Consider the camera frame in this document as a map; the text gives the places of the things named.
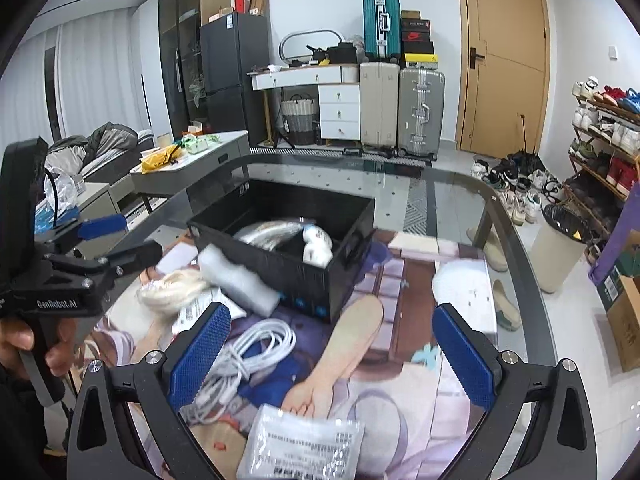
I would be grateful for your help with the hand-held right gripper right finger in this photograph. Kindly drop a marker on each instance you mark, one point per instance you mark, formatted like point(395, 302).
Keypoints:
point(462, 355)

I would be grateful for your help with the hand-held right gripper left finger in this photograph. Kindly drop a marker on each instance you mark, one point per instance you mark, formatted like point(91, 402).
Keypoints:
point(200, 355)

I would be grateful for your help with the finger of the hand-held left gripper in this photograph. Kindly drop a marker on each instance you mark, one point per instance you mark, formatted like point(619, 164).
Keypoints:
point(140, 255)
point(102, 226)

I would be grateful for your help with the blond wig bag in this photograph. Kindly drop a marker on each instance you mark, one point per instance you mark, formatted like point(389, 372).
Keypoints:
point(170, 285)

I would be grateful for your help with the white foam padding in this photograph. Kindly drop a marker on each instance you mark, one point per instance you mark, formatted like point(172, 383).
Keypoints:
point(235, 280)

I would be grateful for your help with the black storage box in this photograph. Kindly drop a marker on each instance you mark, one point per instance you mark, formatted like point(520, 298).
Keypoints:
point(310, 285)

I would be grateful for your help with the beige cloth plastic bag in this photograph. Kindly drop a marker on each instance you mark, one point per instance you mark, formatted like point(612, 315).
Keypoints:
point(270, 232)

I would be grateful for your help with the white printed plastic packet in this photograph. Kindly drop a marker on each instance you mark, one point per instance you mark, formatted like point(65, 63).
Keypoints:
point(300, 445)

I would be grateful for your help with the red and white soft packet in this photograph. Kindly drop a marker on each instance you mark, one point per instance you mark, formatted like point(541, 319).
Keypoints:
point(317, 250)

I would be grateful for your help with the person's left forearm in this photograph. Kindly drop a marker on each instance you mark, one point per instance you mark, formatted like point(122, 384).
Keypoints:
point(25, 435)

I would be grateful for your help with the person's left hand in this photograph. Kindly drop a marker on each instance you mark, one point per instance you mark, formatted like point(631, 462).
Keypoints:
point(12, 342)

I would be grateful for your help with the grey side cabinet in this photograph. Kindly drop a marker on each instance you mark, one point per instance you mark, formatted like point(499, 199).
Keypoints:
point(95, 200)

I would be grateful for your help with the blue box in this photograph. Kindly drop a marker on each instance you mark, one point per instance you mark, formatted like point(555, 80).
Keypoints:
point(55, 220)

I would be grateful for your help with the clear plastic bag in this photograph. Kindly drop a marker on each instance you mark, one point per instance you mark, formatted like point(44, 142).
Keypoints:
point(62, 190)

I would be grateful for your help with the beige slipper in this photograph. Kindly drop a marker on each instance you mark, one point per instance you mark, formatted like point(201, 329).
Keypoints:
point(507, 307)
point(487, 250)

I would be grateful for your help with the yellow bag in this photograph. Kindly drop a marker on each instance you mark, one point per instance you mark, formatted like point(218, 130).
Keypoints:
point(155, 162)

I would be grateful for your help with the grey puffer jacket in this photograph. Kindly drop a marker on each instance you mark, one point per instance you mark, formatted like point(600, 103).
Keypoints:
point(112, 142)

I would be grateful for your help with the printed figure table mat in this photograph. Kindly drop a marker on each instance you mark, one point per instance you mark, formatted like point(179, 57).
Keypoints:
point(370, 320)

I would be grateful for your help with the green and white packet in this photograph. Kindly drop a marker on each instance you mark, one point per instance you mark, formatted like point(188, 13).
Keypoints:
point(197, 142)

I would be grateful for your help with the grey coffee table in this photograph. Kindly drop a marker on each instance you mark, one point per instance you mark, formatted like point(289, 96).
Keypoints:
point(220, 145)

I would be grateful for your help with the beige trash bin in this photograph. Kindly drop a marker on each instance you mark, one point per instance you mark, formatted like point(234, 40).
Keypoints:
point(555, 255)

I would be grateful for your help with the white curtain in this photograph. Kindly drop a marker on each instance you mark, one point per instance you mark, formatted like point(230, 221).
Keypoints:
point(100, 85)

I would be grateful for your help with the large cardboard box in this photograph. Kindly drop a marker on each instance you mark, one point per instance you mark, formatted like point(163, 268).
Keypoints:
point(625, 325)

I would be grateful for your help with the pile of assorted shoes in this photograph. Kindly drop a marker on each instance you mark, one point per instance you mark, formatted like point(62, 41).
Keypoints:
point(520, 195)

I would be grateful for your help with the purple board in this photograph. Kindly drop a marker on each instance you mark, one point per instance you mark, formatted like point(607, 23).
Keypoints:
point(615, 245)

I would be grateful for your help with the black umbrella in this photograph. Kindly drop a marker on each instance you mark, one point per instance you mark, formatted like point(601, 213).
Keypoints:
point(525, 160)

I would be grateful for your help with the dark glass cabinet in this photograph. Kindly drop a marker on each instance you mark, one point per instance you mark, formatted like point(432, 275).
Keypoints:
point(185, 35)

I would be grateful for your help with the black refrigerator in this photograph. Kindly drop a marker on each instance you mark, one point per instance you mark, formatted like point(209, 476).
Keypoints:
point(230, 60)

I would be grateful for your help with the woven basket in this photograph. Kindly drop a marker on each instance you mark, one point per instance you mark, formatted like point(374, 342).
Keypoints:
point(299, 115)

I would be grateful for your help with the wooden shoe rack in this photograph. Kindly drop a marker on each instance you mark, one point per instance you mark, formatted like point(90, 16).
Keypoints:
point(590, 172)

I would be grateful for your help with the white dressing table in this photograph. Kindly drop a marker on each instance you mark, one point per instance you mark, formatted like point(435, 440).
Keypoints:
point(300, 77)

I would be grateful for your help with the silver suitcase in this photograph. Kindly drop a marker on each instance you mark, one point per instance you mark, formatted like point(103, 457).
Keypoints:
point(420, 110)

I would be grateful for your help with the beige suitcase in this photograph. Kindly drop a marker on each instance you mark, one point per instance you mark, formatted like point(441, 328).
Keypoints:
point(379, 105)

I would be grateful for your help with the oval mirror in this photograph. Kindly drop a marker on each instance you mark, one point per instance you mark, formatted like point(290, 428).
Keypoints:
point(300, 45)

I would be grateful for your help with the rows of shelved sneakers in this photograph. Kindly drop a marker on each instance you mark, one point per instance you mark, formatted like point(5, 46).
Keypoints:
point(620, 135)

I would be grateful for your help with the brown cardboard box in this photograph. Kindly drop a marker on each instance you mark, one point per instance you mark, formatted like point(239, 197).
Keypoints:
point(260, 1)

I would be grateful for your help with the black bag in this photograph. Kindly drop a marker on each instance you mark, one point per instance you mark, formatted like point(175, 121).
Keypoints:
point(342, 54)

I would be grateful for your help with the yellow and black shoe box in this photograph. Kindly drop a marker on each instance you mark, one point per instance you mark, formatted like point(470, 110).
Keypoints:
point(419, 61)

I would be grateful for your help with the wooden door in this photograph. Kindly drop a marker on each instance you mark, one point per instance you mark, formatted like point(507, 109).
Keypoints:
point(510, 60)

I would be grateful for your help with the plain black shoe box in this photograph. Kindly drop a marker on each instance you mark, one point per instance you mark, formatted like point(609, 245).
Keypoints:
point(417, 48)

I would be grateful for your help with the black shoe box red logo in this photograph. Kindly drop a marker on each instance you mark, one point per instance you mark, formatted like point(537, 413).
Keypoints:
point(416, 36)

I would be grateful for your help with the teal suitcase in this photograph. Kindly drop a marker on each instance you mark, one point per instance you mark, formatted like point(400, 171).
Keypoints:
point(380, 25)

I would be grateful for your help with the black shoe box red label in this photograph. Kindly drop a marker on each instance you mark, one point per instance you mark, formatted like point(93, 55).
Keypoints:
point(415, 24)

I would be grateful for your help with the brown shoe box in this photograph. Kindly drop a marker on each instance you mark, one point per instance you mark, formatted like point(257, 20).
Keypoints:
point(410, 15)

